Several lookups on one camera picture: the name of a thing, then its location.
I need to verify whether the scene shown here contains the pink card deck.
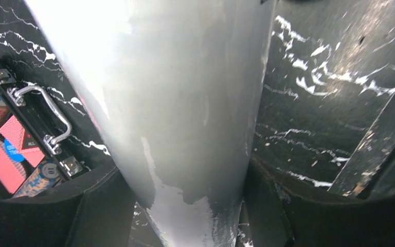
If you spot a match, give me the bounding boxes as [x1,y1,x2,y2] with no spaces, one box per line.
[0,141,27,194]
[0,115,45,168]

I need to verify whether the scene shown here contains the blue dealer chip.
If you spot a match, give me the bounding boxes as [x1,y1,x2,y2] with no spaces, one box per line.
[4,139,25,163]

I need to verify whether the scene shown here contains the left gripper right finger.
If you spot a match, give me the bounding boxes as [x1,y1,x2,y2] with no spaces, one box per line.
[244,156,395,246]

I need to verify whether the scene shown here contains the purple patterned chip stack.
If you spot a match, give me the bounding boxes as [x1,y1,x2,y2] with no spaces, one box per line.
[13,160,61,198]

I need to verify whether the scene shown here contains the black poker chip case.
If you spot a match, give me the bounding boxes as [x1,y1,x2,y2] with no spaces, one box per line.
[0,60,115,200]

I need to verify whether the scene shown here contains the white shuttlecock tube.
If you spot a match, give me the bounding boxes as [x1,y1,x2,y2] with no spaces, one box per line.
[26,1,276,246]

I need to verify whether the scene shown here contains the chrome case handle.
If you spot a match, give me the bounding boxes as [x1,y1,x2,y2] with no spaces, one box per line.
[5,85,73,158]

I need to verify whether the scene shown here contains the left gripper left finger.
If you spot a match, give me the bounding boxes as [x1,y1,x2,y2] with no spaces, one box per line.
[0,165,135,246]

